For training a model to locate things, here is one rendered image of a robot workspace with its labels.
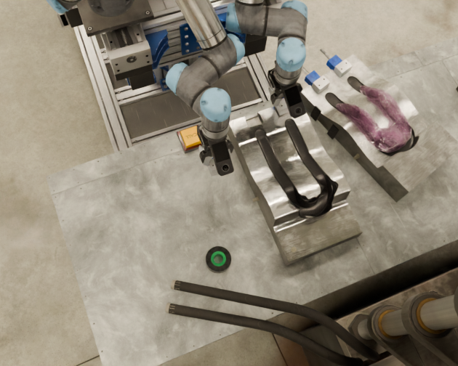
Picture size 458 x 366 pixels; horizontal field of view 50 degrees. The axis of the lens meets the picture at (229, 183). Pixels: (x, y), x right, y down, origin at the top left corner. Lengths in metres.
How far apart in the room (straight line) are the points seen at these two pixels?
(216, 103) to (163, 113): 1.25
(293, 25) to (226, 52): 0.20
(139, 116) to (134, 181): 0.81
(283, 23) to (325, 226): 0.64
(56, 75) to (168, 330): 1.75
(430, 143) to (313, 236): 0.50
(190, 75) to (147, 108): 1.21
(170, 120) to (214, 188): 0.84
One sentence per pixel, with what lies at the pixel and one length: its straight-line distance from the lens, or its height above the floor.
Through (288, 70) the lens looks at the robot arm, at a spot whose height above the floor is 1.24.
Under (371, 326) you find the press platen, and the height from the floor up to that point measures 1.03.
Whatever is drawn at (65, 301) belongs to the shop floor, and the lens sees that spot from 2.47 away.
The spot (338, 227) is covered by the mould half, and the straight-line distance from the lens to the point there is 1.61.
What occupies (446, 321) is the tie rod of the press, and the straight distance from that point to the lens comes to 1.08.
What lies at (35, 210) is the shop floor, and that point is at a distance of 2.61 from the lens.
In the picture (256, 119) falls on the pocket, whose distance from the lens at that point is 1.70.
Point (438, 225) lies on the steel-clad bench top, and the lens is 1.80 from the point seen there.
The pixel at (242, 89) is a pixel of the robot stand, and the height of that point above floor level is 0.21.
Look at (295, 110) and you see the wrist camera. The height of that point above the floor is 1.06.
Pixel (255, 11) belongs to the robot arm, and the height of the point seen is 1.30.
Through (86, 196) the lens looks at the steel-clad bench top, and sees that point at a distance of 1.70.
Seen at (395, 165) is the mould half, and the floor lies 0.91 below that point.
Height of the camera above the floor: 2.37
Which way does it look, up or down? 70 degrees down
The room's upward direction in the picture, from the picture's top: 7 degrees clockwise
